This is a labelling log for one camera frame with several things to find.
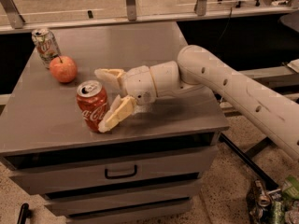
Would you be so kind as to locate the red apple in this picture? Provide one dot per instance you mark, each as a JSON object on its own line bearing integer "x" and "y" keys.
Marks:
{"x": 64, "y": 69}

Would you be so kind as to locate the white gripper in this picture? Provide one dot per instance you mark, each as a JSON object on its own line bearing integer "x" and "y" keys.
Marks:
{"x": 139, "y": 84}

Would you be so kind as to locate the black object on floor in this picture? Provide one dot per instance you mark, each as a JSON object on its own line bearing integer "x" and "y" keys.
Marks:
{"x": 24, "y": 213}

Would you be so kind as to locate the black metal stand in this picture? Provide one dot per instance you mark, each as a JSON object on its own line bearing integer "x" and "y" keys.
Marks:
{"x": 247, "y": 156}

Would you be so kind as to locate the black drawer handle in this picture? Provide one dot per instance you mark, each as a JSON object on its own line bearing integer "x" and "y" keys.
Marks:
{"x": 120, "y": 174}

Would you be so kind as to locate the pile of crushed cans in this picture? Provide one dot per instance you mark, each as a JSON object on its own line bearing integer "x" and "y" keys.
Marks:
{"x": 276, "y": 206}

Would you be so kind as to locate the red Coca-Cola can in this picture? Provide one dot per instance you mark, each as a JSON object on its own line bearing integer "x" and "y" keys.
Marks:
{"x": 93, "y": 103}

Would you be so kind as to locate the white 7up can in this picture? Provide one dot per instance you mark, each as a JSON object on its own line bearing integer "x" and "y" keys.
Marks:
{"x": 46, "y": 45}

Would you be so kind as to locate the grey drawer cabinet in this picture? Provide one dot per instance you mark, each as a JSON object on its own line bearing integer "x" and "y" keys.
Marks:
{"x": 56, "y": 164}

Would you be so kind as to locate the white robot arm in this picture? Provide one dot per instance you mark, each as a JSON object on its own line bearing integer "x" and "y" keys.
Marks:
{"x": 274, "y": 114}

